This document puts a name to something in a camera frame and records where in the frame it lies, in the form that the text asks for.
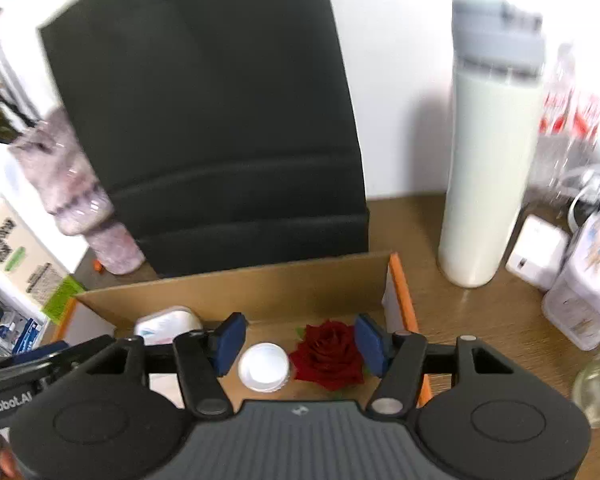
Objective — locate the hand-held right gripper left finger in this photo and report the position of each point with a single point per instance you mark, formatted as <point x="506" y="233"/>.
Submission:
<point x="228" y="342"/>

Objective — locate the white bottle with grey lid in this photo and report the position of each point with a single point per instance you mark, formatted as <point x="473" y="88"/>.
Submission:
<point x="485" y="160"/>

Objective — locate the black paper bag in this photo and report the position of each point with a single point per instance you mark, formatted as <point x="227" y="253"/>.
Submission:
<point x="205" y="110"/>

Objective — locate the green and white carton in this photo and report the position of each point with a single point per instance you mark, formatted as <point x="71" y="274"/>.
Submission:
<point x="25" y="255"/>

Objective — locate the blue and white medicine boxes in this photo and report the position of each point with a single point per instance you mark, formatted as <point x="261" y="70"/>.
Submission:
<point x="5" y="327"/>

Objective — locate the white printed canister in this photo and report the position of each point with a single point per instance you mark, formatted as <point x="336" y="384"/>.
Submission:
<point x="585" y="290"/>

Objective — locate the clear bottle with red label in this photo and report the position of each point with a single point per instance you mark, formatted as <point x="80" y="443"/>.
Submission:
<point x="565" y="120"/>

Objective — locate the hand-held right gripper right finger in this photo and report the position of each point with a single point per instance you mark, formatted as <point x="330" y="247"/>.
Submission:
<point x="369" y="344"/>

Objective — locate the white round jar lid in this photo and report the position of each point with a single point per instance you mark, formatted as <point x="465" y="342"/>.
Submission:
<point x="263" y="367"/>

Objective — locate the pink grey vase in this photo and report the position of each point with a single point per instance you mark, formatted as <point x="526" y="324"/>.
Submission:
<point x="75" y="195"/>

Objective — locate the white tissue packet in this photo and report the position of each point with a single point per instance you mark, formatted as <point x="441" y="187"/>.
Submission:
<point x="165" y="324"/>

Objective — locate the red rose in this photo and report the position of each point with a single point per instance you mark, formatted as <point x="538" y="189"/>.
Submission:
<point x="330" y="355"/>

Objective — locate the cardboard box with orange edge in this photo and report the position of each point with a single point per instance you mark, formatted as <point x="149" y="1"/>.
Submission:
<point x="240" y="290"/>

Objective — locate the white charger adapter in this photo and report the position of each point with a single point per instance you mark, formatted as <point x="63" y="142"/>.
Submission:
<point x="535" y="252"/>

